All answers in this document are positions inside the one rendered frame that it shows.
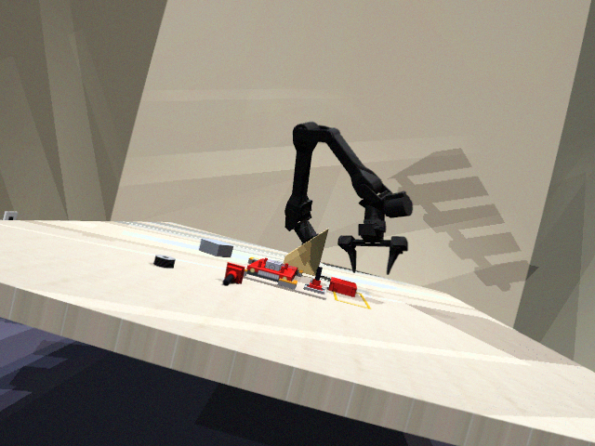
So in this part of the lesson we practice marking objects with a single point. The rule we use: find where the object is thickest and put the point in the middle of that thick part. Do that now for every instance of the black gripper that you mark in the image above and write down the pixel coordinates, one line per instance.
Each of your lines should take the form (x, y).
(397, 244)

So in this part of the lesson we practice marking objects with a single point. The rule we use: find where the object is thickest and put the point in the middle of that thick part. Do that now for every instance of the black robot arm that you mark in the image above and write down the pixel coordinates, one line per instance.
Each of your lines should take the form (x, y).
(366, 183)

